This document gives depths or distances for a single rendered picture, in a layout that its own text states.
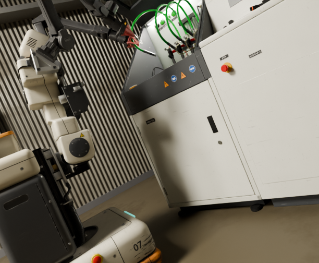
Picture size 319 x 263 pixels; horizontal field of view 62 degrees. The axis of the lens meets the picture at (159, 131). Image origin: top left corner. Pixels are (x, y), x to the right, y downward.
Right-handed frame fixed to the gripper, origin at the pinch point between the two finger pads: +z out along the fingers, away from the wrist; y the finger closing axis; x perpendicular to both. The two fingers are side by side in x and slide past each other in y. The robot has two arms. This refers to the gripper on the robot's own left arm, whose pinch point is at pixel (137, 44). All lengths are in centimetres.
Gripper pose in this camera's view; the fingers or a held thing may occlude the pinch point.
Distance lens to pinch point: 190.3
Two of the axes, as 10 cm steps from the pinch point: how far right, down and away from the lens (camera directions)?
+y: -0.4, 2.0, 9.8
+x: -3.1, 9.3, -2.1
